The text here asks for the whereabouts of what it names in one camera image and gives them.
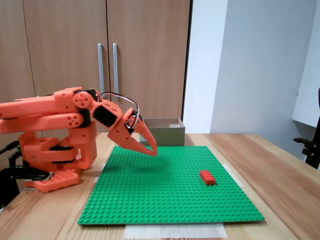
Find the open cardboard box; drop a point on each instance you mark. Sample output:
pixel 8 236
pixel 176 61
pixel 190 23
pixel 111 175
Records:
pixel 167 135

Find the green lego baseplate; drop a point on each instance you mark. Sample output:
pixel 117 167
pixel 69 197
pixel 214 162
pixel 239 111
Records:
pixel 162 195

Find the red lego block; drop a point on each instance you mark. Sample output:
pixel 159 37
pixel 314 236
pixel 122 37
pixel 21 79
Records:
pixel 207 177

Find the small masking tape strip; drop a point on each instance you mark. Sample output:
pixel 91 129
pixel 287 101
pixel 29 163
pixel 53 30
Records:
pixel 100 175

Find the wide masking tape strip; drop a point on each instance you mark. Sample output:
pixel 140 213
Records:
pixel 175 231

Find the wooden cabinet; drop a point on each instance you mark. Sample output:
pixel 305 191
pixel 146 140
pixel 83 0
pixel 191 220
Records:
pixel 62 37

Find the black table clamp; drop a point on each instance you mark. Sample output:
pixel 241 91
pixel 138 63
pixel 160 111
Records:
pixel 22 171

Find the white furniture panel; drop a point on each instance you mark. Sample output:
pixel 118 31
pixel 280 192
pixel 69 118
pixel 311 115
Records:
pixel 310 75

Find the black camera stand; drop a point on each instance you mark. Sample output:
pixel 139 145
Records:
pixel 312 150

